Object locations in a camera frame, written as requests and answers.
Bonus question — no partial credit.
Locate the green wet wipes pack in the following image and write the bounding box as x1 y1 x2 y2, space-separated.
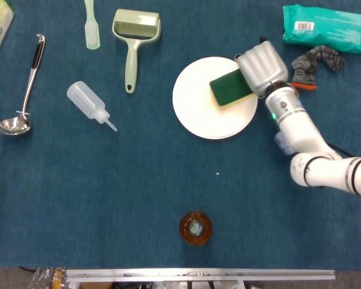
282 4 361 55

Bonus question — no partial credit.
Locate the grey striped sock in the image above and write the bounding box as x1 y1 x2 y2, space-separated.
289 45 347 92

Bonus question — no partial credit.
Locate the crinkled clear plastic bag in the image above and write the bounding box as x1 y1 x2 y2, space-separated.
26 267 67 289

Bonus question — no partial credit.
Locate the steel ladle with black grip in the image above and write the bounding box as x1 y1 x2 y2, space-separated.
0 34 46 137

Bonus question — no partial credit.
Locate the translucent plastic squeeze bottle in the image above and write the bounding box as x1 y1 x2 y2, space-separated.
66 80 119 132

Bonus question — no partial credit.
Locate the teal felt table mat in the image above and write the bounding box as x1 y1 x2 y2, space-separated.
0 0 361 267

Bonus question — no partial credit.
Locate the pale green lint roller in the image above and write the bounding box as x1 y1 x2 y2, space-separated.
111 8 162 95

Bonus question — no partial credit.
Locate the small pale green brush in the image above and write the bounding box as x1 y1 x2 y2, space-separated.
84 0 102 50

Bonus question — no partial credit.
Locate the green and yellow sponge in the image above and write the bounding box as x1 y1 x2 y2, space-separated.
209 68 256 108

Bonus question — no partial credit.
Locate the aluminium frame rail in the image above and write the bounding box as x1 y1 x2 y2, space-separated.
65 269 336 282

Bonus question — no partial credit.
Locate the white round plate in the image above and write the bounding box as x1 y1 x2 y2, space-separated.
172 56 259 140

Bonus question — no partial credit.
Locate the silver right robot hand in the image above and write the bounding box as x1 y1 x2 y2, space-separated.
233 36 289 99

